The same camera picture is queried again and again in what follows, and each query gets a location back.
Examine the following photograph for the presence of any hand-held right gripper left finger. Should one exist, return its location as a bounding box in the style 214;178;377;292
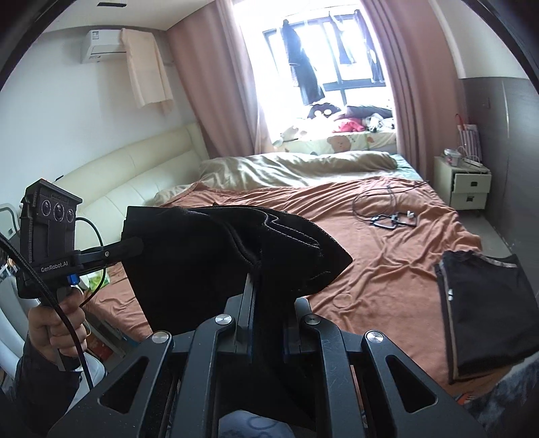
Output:
46;276;257;438

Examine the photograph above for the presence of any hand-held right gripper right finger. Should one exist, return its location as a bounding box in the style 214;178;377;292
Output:
284;297;476;438

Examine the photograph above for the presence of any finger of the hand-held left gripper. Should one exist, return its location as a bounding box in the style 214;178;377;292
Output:
80;237;144;270

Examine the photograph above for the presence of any black stitched-hem garment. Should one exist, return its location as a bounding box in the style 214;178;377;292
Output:
121;206;353;430

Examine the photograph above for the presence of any black garment with tan trim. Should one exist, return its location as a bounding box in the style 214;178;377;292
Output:
436;250;539;385

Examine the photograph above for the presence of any person's left forearm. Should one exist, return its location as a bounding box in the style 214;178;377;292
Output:
0;333;85;426

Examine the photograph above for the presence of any person's left hand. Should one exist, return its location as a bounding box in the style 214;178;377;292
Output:
26;290;91;365

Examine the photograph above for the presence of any green packet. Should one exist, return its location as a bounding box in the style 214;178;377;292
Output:
86;270;106;295

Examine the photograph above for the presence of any cream padded headboard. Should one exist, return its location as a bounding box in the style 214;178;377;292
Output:
55;122;211;224

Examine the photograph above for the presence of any cardboard box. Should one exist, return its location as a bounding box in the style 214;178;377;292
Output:
84;312;139;363

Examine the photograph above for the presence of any orange-brown blanket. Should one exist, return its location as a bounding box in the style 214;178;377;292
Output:
82;177;527;405

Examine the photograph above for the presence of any beige duvet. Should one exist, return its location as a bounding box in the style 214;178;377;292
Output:
152;152;399;207

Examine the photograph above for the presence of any beige hanging towel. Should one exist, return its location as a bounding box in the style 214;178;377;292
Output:
120;27;174;114

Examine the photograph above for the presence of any pink curtain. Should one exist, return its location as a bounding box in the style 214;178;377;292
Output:
166;0;270;161
362;0;459;180

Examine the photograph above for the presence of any white plush toy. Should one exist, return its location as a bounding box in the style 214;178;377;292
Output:
272;124;306;148

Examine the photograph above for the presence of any white air conditioner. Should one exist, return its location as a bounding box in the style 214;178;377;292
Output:
80;29;127;65

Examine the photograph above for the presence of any cream nightstand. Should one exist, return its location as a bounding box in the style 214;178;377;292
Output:
434;156;493;211

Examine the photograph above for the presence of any person's grey fleece clothing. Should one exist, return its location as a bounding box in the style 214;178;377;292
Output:
463;358;539;438

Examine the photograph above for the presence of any dark plush pillow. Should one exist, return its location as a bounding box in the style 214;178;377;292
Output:
307;102;342;121

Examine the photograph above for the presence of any dark purple garment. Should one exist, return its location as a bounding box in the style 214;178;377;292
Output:
343;105;394;121

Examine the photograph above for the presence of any window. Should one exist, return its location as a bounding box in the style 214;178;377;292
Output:
236;8;392;110

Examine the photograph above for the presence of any striped paper bag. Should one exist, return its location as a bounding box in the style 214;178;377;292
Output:
457;114;483;163

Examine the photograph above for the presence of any dark hanging jacket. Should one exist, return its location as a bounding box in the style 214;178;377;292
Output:
281;19;325;106

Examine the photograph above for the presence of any dark hanging garment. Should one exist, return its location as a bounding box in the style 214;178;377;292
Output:
364;38;386;85
332;12;358;66

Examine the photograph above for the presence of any black braided cable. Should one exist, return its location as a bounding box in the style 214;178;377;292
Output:
0;231;95;390

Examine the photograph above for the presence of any thin black cable bundle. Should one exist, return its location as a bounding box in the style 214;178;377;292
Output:
353;179;430;230

